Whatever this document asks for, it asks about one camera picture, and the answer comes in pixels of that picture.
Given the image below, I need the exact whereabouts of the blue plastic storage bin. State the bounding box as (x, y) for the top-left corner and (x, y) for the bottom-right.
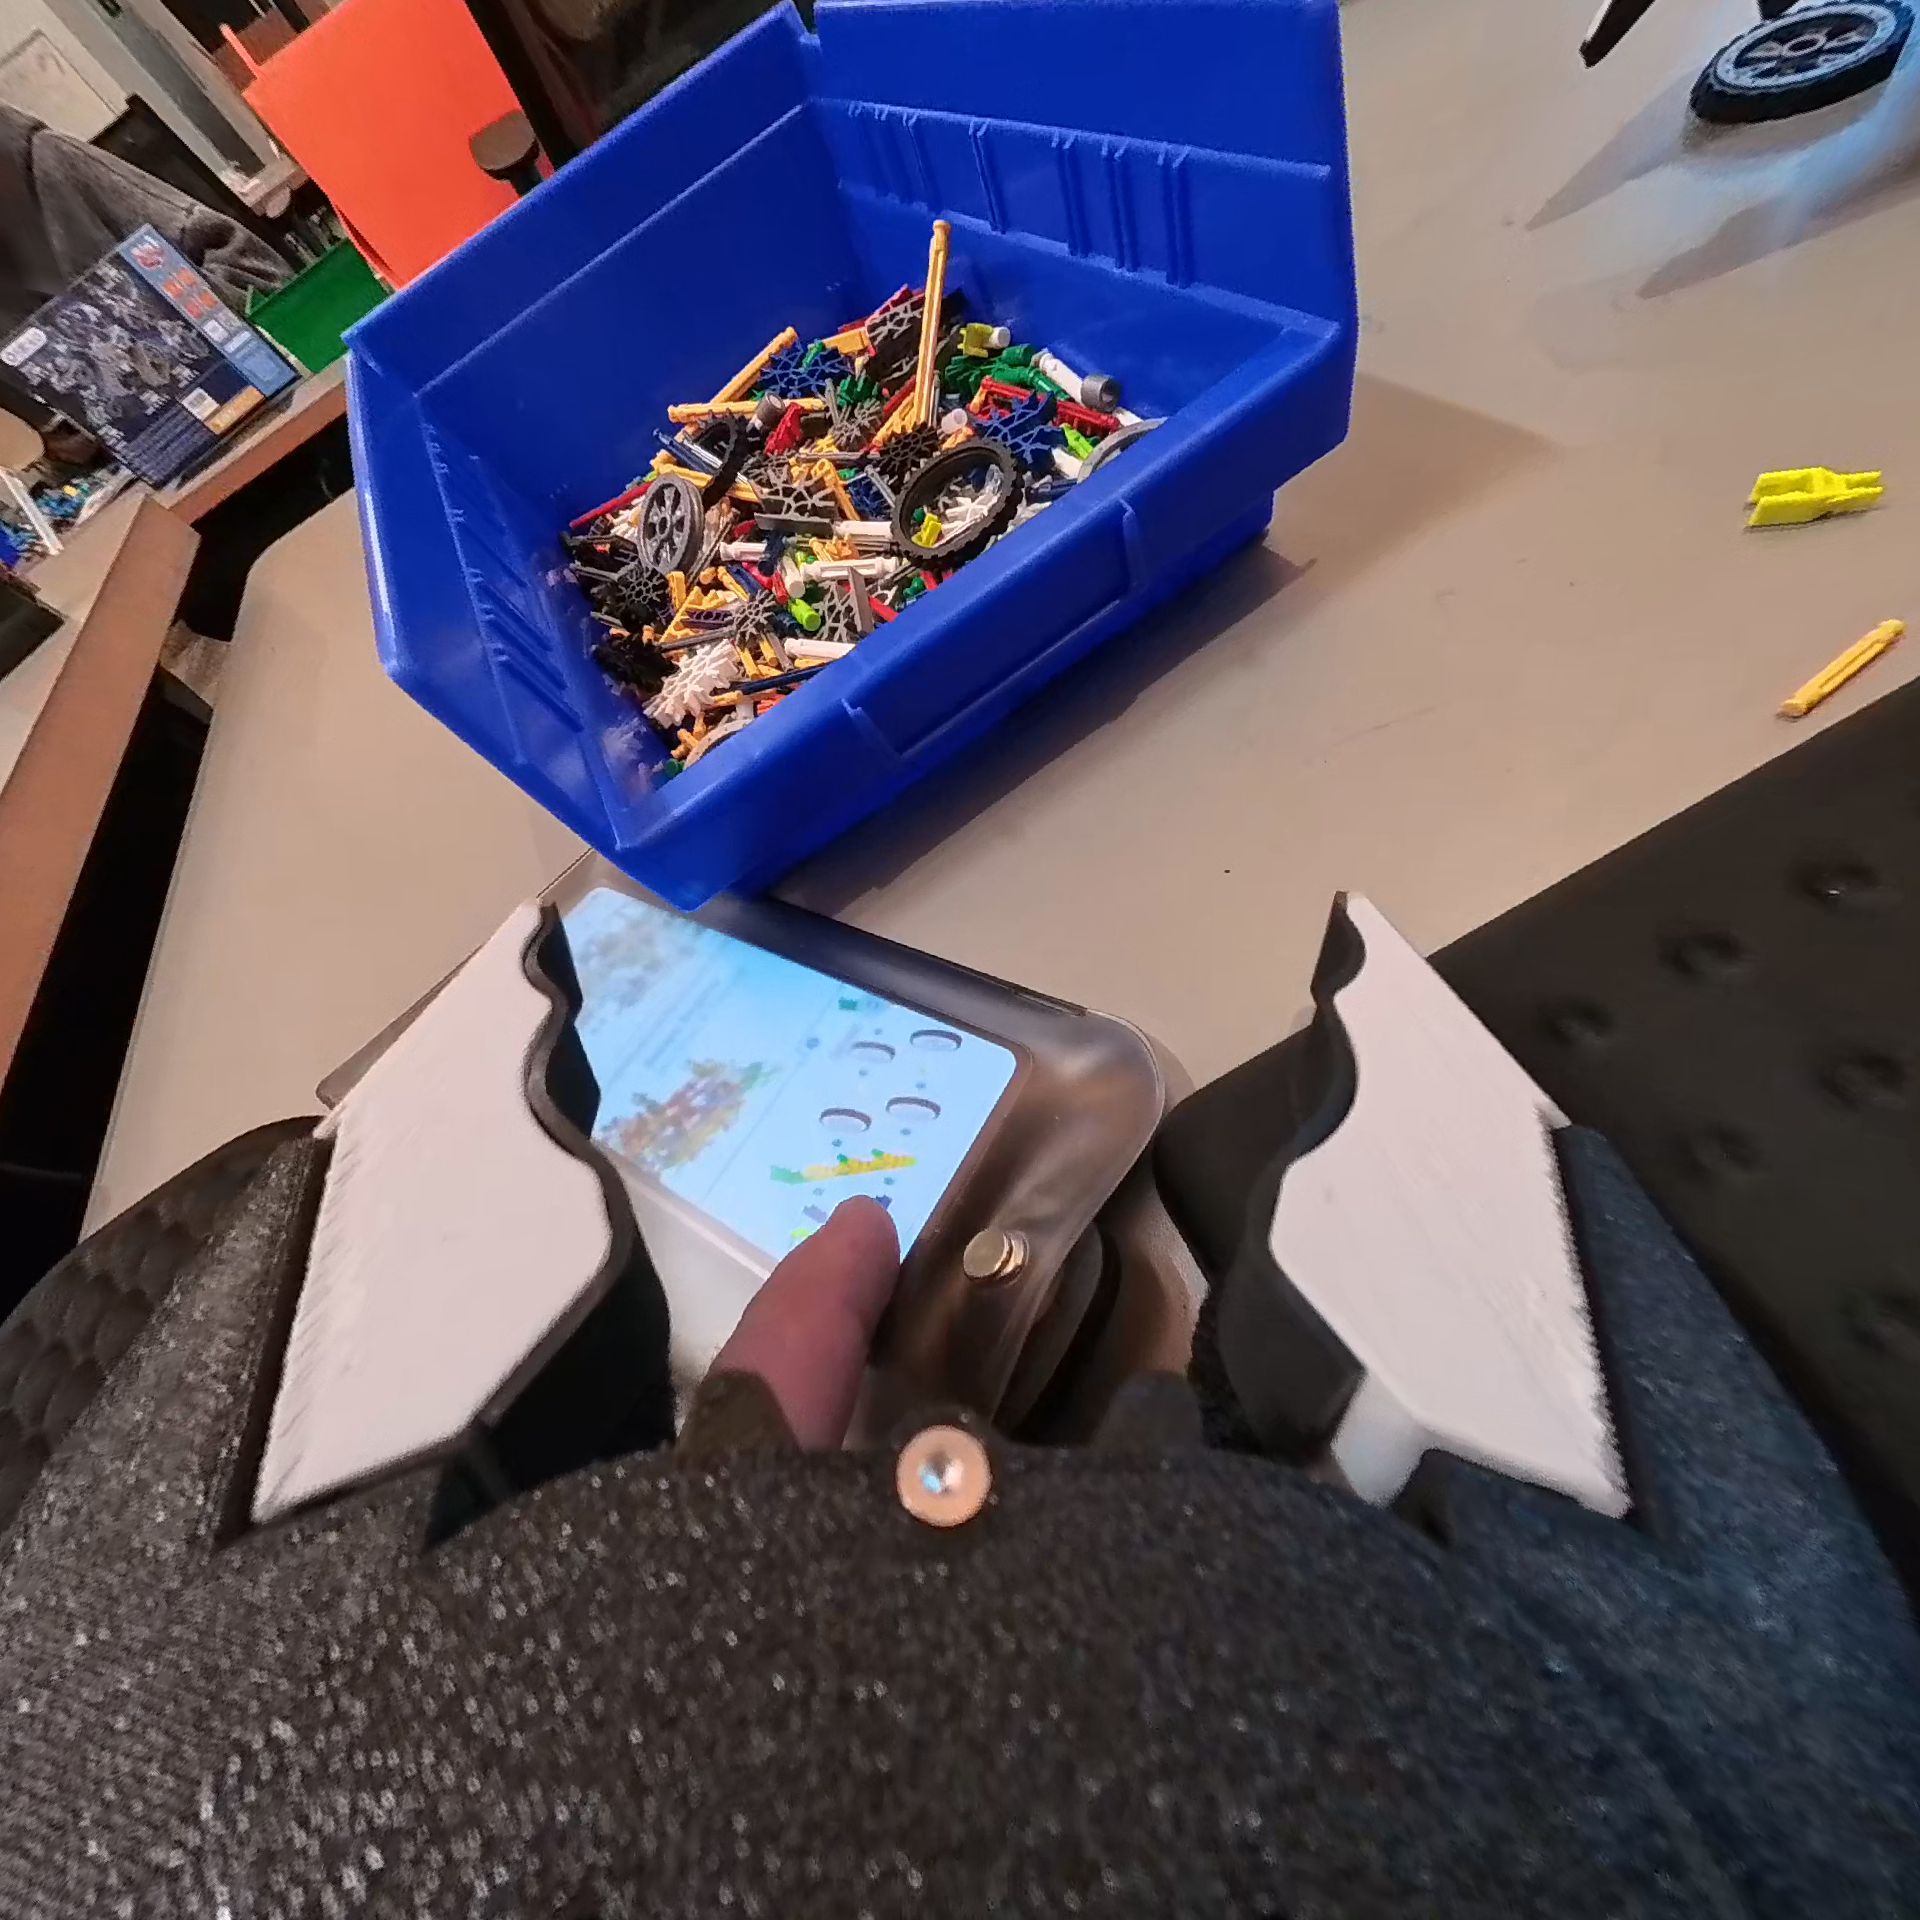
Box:
(342, 0), (1361, 911)

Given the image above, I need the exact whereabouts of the dark printed toy box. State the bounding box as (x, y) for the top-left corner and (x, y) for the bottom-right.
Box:
(0, 223), (301, 492)

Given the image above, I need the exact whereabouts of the black toy vehicle wheel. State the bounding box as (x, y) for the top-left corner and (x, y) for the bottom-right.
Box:
(1689, 0), (1920, 125)

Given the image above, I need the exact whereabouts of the small grey spoked wheel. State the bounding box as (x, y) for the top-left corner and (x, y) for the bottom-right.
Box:
(635, 476), (708, 580)

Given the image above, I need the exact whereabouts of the orange plastic panel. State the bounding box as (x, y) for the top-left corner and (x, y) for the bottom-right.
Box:
(239, 0), (546, 289)

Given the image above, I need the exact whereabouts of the grey fabric garment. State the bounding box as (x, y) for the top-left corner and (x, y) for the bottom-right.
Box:
(0, 104), (293, 354)

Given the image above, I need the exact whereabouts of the pile of colourful construction pieces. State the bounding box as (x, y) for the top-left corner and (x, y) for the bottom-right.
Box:
(562, 216), (1169, 781)

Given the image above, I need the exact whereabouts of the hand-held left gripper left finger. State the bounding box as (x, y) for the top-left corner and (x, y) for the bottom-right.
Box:
(246, 896), (639, 1524)

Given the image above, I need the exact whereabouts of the wood edged table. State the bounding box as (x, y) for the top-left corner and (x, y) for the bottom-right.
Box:
(0, 365), (356, 1090)

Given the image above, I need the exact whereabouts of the black perforated mat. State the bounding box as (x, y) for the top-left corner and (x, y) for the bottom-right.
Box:
(1431, 719), (1920, 1591)

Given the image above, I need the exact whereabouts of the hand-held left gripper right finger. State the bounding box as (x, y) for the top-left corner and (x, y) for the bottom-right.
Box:
(1192, 892), (1633, 1517)

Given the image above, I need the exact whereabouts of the green plastic bin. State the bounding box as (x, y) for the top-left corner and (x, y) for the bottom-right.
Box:
(244, 239), (396, 377)

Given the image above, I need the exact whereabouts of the yellow-green plastic connector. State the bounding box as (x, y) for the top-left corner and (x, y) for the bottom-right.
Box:
(1743, 463), (1885, 530)

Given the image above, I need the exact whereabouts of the short yellow plastic rod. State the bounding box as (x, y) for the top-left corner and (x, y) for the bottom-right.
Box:
(1775, 617), (1907, 719)

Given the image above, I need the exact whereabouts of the person's left hand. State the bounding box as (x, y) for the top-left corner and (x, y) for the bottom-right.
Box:
(703, 1196), (906, 1453)

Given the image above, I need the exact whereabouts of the tablet in clear case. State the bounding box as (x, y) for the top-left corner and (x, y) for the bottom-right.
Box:
(317, 857), (1171, 1453)

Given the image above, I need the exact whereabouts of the large black rubber tyre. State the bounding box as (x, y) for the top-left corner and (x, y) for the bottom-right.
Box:
(892, 437), (1032, 567)

